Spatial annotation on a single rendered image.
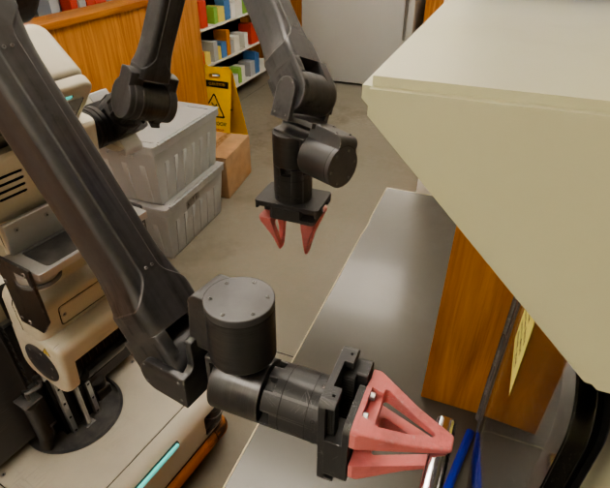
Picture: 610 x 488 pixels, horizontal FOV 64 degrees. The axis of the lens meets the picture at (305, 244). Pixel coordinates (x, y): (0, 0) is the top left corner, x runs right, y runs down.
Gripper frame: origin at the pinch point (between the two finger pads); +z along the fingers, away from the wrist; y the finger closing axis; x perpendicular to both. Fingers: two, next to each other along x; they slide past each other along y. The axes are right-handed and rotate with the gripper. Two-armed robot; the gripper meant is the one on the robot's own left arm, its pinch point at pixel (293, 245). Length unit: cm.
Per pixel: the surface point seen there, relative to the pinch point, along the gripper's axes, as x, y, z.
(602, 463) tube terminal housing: -44, 33, -25
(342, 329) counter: 0.0, 8.9, 15.8
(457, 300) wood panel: -9.3, 26.3, -3.9
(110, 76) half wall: 143, -161, 26
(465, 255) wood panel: -9.3, 26.0, -11.0
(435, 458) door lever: -37.1, 26.8, -10.9
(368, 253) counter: 24.0, 7.1, 15.7
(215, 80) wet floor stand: 251, -165, 58
